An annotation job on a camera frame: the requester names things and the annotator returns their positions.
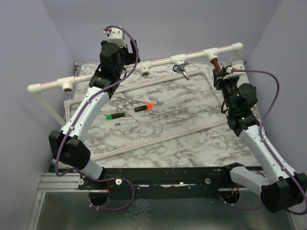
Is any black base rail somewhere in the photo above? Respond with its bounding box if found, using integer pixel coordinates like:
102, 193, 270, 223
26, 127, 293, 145
47, 164, 240, 199

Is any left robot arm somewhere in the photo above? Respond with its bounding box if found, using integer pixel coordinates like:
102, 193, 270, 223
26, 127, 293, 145
48, 40, 140, 189

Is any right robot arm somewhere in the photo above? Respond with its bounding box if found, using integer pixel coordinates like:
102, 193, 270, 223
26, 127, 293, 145
213, 66, 307, 213

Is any orange capped black marker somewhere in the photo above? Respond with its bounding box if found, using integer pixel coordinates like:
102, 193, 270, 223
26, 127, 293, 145
134, 103, 153, 112

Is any grey chrome lever faucet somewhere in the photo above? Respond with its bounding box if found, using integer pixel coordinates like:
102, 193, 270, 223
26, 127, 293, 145
173, 62, 190, 81

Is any green capped black marker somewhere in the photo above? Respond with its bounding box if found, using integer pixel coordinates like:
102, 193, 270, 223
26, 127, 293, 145
106, 112, 125, 120

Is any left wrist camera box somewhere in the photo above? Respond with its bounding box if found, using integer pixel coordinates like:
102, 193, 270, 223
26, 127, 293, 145
104, 27, 127, 48

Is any purple capped white pen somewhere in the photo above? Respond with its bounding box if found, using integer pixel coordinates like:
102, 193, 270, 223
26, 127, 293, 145
115, 120, 137, 126

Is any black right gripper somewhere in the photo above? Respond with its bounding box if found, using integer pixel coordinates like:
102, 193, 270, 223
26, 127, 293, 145
213, 67, 237, 113

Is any clear plastic bag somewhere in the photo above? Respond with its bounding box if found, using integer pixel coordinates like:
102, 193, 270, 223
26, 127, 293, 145
132, 95, 157, 105

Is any brown faucet chrome knob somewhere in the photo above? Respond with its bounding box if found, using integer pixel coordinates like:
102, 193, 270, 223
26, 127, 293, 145
210, 57, 222, 72

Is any white PVC pipe frame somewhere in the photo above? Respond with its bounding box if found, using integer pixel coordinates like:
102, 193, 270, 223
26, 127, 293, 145
27, 42, 243, 161

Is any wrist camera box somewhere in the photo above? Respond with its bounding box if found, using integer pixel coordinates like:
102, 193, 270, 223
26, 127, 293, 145
227, 61, 245, 78
104, 27, 127, 48

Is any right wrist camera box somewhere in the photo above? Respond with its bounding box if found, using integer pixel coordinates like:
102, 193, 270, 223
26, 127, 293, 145
227, 61, 245, 78

